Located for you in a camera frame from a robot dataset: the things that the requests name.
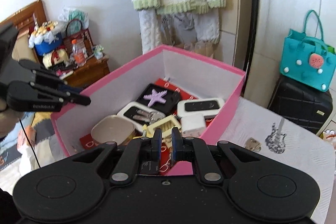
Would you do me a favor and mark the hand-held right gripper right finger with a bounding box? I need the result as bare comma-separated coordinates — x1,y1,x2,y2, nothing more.
171,127,261,186

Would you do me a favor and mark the teal felt handbag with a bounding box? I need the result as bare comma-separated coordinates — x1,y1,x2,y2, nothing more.
280,9,336,93

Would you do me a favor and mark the patterned blanket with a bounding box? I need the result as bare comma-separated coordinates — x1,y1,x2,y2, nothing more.
0,111,67,174

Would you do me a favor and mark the black battery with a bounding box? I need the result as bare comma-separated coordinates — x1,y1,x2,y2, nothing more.
138,160,160,174

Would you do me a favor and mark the pink cardboard box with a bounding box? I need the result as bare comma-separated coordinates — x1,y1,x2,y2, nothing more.
51,44,246,177

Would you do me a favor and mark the green and white plastic bag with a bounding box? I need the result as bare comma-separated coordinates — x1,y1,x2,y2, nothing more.
58,6,90,30

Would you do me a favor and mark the blue flower bouquet bucket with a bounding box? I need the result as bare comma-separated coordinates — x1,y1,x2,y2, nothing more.
28,21,65,56

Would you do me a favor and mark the white charger plug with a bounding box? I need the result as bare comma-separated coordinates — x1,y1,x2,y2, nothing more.
181,112,208,136

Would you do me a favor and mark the white pocket wifi router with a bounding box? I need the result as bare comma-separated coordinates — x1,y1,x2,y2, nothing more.
177,98,225,119
117,101,168,126

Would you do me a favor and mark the cream round plush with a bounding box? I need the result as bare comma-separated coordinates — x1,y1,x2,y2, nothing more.
42,48,70,68

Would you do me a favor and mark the purple starfish hair clip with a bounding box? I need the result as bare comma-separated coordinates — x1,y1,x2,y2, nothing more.
143,90,168,107

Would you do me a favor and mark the black suitcase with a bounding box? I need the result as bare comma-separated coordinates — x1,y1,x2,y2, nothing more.
268,74,334,135

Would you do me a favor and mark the orange drink bottle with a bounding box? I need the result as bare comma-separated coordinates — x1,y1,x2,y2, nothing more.
71,39,86,64

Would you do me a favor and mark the dark wooden cabinet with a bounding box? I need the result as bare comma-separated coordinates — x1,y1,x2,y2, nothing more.
60,53,111,88

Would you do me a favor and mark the black clothes rack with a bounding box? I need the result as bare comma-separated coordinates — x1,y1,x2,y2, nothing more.
243,0,260,98

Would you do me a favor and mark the beige compact mirror case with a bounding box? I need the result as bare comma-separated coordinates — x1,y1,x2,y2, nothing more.
91,114,135,146

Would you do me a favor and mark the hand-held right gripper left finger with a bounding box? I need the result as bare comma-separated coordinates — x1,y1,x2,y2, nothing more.
72,128,162,186

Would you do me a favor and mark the bunch of keys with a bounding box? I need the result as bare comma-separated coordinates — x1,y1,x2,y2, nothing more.
133,109,164,122

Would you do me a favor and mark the small metallic trinket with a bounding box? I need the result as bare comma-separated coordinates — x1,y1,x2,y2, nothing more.
245,137,261,152

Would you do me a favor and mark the beige hair claw clip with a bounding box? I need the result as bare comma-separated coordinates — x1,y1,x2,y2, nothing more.
146,115,182,138

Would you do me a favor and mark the wooden headboard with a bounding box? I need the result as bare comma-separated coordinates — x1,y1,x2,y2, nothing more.
0,0,46,62

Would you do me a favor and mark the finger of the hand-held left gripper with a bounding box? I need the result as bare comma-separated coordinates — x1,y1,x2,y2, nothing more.
18,59,82,95
62,92,92,107

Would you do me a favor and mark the black rubber case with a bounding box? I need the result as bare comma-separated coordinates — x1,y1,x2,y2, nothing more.
136,83,181,112

